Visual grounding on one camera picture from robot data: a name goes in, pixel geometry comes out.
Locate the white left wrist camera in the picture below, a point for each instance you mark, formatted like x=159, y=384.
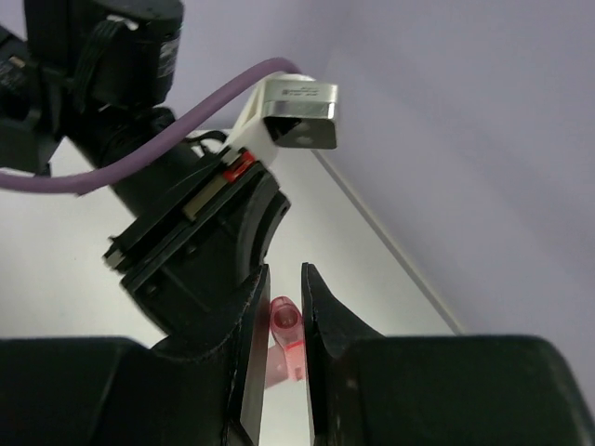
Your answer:
x=287, y=111

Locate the pink translucent pen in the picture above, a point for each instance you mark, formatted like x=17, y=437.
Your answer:
x=286, y=359

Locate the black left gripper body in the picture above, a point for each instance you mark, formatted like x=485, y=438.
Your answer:
x=204, y=225

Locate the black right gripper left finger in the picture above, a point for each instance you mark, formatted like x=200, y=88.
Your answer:
x=114, y=391

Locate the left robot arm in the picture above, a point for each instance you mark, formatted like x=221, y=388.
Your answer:
x=82, y=106

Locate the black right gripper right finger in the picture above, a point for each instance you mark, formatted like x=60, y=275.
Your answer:
x=366, y=388

